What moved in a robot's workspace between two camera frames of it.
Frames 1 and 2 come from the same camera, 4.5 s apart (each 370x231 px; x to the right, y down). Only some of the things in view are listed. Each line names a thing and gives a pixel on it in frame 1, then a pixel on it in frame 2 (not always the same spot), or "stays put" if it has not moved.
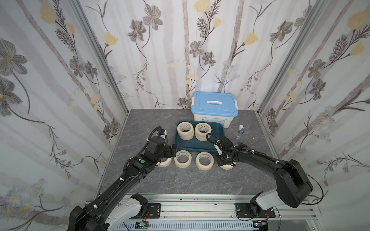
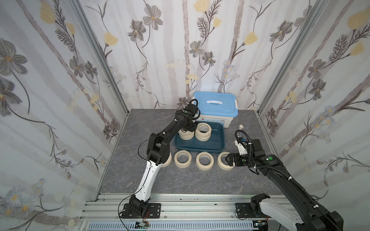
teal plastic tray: x=194 y=145 stays put
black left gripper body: x=165 y=152 to x=192 y=127
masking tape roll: x=165 y=163 stays put
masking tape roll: x=228 y=166 stays put
